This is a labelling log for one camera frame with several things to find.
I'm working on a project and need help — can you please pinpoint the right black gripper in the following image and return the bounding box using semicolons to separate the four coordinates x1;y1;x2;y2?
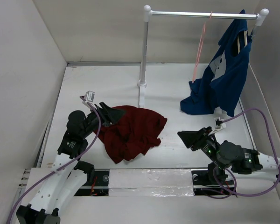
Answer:
176;126;224;169

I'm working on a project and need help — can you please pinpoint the blue t-shirt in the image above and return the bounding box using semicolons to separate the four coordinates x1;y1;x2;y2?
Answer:
180;19;252;117

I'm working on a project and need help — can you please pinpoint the pink wire hanger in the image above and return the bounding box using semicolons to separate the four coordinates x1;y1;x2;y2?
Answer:
192;22;207;83

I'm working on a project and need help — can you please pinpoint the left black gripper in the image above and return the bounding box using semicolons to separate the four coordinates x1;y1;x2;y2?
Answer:
81;102;125;138

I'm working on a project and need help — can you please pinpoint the dark red t-shirt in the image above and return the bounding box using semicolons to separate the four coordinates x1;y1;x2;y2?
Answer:
98;105;168;164

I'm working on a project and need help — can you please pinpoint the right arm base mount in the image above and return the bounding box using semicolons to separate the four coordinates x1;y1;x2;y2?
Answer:
191;169;236;199

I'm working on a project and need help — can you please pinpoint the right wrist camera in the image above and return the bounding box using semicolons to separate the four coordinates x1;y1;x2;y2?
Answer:
215;118;226;130

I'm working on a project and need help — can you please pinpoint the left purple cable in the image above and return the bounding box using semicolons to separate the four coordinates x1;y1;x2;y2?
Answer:
6;95;101;224

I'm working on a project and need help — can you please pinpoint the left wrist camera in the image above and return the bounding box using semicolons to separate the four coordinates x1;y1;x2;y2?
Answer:
84;91;95;103

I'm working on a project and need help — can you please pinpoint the wooden hanger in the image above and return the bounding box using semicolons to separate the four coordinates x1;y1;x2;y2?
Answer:
236;30;248;54

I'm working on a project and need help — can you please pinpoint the white clothes rack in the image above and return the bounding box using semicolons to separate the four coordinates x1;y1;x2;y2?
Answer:
137;5;269;108

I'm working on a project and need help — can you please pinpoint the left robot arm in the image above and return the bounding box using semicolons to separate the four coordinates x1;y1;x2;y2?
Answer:
16;102;126;224

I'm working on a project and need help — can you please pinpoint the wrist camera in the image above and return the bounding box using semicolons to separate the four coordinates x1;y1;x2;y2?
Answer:
84;91;95;103
215;118;226;130

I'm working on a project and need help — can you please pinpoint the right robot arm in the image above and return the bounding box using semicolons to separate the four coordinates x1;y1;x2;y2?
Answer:
177;127;278;186

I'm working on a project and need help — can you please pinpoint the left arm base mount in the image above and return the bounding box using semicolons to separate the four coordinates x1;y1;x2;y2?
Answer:
75;170;110;196

